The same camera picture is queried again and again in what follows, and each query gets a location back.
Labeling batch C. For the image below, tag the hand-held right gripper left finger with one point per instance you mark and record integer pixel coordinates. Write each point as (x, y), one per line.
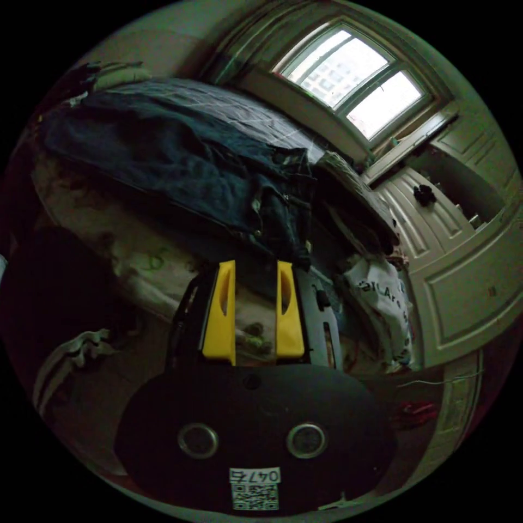
(218, 327)

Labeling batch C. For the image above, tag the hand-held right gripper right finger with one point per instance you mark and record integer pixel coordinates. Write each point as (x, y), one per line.
(288, 333)

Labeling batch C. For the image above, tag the blue jeans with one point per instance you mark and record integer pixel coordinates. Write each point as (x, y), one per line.
(171, 163)

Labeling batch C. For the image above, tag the white printed bag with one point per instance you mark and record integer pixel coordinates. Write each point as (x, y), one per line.
(382, 302)

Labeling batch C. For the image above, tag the bed with printed sheet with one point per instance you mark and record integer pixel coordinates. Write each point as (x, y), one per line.
(135, 249)

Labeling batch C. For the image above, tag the white panelled cupboard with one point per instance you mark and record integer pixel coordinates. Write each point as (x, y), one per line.
(453, 282)

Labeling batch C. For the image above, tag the window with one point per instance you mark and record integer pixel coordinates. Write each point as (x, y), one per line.
(355, 77)

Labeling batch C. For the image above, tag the light pillow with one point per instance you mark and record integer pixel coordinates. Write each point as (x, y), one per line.
(122, 77)

